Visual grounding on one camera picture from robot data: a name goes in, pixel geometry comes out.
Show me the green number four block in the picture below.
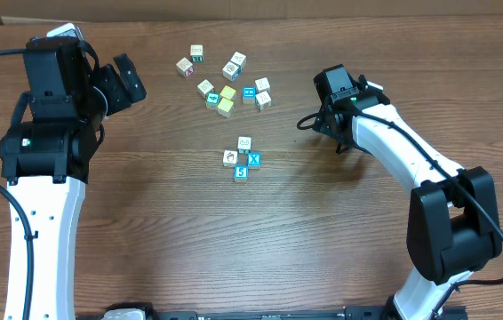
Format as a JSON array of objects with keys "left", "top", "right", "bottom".
[{"left": 205, "top": 92, "right": 222, "bottom": 109}]

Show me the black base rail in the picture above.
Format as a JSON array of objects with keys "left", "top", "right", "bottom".
[{"left": 73, "top": 302, "right": 470, "bottom": 320}]

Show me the brown cardboard backdrop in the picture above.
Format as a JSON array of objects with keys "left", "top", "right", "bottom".
[{"left": 0, "top": 0, "right": 503, "bottom": 24}]

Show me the white block red trim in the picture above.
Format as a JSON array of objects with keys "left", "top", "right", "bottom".
[{"left": 197, "top": 79, "right": 214, "bottom": 99}]

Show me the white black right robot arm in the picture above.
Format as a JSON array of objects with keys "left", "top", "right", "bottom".
[{"left": 310, "top": 65, "right": 503, "bottom": 319}]

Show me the white acorn picture block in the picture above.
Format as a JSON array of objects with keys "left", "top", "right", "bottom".
[{"left": 222, "top": 150, "right": 238, "bottom": 167}]

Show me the white block teal side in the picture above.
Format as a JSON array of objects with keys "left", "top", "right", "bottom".
[{"left": 247, "top": 152, "right": 262, "bottom": 170}]

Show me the white block green side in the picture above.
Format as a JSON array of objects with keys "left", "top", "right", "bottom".
[{"left": 190, "top": 44, "right": 204, "bottom": 63}]

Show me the white block red side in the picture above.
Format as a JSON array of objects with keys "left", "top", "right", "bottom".
[{"left": 176, "top": 57, "right": 194, "bottom": 77}]

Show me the blue number five block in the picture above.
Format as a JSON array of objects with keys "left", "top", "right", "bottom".
[{"left": 234, "top": 164, "right": 249, "bottom": 182}]

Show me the yellow block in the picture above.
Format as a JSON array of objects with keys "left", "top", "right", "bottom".
[
  {"left": 217, "top": 98, "right": 235, "bottom": 117},
  {"left": 220, "top": 85, "right": 236, "bottom": 100}
]

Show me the white block brown picture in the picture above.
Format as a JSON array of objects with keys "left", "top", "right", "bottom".
[{"left": 255, "top": 91, "right": 272, "bottom": 110}]

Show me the white block blue side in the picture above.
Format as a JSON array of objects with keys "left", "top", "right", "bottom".
[{"left": 222, "top": 61, "right": 241, "bottom": 82}]

